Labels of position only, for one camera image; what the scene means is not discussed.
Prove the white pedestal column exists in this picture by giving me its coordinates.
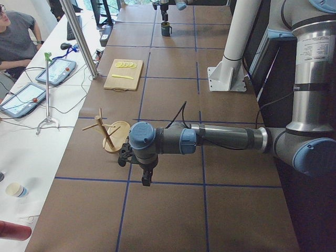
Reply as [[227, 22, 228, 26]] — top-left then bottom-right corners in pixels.
[[207, 0, 261, 92]]

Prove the red cylinder bottle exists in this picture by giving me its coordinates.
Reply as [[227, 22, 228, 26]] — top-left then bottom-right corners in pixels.
[[1, 220, 32, 241]]

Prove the black power adapter box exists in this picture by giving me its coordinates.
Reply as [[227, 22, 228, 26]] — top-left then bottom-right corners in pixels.
[[100, 25, 113, 47]]

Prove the aluminium frame post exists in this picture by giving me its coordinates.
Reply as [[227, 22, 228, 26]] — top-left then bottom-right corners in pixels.
[[60, 0, 99, 79]]

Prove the black keyboard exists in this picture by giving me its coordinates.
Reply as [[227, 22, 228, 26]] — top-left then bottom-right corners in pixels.
[[67, 16, 82, 41]]

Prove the computer mouse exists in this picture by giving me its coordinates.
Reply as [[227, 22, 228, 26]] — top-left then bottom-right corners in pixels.
[[60, 43, 72, 50]]

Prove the far teach pendant tablet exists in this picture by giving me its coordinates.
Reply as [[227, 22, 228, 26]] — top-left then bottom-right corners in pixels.
[[48, 58, 77, 86]]

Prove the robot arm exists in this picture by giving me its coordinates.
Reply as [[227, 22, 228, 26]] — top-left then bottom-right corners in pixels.
[[118, 1, 335, 186], [151, 0, 194, 22]]

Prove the bamboo cutting board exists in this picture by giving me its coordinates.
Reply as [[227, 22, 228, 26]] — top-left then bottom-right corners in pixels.
[[103, 59, 143, 91]]

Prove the teal mug yellow inside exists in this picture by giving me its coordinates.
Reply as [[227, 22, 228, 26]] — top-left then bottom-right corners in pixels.
[[161, 22, 172, 37]]

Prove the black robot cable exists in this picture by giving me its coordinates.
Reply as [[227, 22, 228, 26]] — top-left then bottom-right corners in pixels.
[[167, 101, 295, 152]]

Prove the teach pendant tablet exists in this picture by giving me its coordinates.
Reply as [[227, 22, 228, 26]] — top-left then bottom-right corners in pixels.
[[1, 83, 46, 118], [48, 58, 77, 86]]

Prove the reacher grabber tool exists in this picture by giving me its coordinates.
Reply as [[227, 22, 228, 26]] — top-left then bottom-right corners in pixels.
[[36, 52, 59, 135]]

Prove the blue lanyard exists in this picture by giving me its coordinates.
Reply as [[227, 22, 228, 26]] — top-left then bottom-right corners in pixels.
[[51, 44, 80, 60]]

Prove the seated person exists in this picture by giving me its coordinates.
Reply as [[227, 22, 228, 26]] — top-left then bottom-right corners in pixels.
[[0, 4, 44, 100]]

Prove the wooden cup rack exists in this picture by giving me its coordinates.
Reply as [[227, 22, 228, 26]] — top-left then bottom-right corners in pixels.
[[81, 108, 131, 153]]

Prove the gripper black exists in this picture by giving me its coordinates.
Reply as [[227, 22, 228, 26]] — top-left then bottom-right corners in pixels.
[[139, 160, 158, 186], [160, 3, 169, 22]]

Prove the near teach pendant tablet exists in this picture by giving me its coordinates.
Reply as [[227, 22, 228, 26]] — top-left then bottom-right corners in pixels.
[[1, 83, 46, 118]]

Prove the paper cup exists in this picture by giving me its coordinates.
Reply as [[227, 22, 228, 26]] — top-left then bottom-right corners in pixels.
[[5, 182, 28, 197]]

